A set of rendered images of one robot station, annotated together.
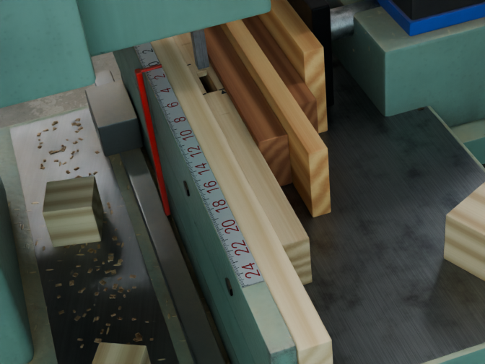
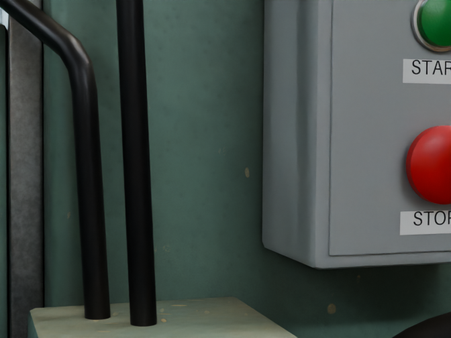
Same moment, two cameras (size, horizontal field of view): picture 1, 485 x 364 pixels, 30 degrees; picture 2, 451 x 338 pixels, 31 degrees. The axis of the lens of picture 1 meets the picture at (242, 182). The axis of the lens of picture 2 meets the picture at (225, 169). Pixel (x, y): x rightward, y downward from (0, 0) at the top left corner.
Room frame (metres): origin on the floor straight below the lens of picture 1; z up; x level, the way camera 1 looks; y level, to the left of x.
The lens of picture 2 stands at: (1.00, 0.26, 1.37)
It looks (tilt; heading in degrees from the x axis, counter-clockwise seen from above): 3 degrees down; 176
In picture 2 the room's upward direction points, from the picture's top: straight up
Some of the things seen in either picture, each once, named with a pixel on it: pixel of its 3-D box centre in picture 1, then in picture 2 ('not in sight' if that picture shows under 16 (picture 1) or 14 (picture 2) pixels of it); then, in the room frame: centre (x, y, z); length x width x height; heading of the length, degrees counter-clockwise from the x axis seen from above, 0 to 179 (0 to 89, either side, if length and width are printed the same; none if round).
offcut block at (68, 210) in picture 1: (73, 211); not in sight; (0.60, 0.15, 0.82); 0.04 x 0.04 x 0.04; 89
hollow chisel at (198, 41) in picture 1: (198, 37); not in sight; (0.60, 0.02, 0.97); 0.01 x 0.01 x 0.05; 13
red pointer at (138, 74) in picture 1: (163, 144); not in sight; (0.59, 0.06, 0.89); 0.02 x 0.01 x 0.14; 103
